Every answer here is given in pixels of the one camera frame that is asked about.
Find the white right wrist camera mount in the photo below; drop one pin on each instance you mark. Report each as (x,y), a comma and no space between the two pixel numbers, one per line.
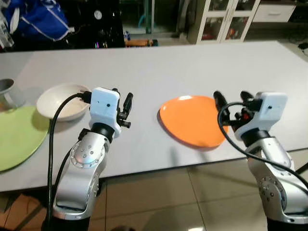
(268,109)

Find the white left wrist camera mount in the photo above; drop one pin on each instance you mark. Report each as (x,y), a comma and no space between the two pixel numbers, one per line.
(104,108)

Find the white glass-door cabinet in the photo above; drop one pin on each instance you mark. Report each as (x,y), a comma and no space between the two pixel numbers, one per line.
(226,21)

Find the black appliance with round dial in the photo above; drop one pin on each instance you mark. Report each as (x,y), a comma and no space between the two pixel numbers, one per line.
(98,21)

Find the white bowl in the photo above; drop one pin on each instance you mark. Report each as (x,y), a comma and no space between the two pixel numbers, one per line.
(57,100)

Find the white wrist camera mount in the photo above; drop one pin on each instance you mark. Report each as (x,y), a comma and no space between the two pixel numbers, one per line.
(268,109)
(104,108)

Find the orange wooden stool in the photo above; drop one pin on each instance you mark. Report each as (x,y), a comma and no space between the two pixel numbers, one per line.
(139,43)

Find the black table leg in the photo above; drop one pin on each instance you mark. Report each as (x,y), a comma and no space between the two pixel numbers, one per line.
(302,168)

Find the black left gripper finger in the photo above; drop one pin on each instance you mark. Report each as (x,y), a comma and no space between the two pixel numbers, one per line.
(128,102)
(115,90)

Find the orange plate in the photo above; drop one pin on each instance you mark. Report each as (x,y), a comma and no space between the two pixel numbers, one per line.
(190,120)

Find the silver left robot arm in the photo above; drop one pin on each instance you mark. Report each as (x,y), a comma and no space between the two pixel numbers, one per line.
(79,180)

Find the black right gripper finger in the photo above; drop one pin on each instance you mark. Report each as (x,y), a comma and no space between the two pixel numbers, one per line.
(247,95)
(220,102)

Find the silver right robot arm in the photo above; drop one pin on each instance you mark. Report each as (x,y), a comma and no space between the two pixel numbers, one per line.
(274,178)

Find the blue bag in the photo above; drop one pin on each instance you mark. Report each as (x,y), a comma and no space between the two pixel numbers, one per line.
(41,19)

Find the green plate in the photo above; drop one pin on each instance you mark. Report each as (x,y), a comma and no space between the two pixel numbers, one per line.
(19,137)

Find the clear glass cup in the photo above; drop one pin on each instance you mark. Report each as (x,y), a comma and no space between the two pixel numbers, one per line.
(8,95)

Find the white drawer unit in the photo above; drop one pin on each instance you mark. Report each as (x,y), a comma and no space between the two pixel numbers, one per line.
(274,13)

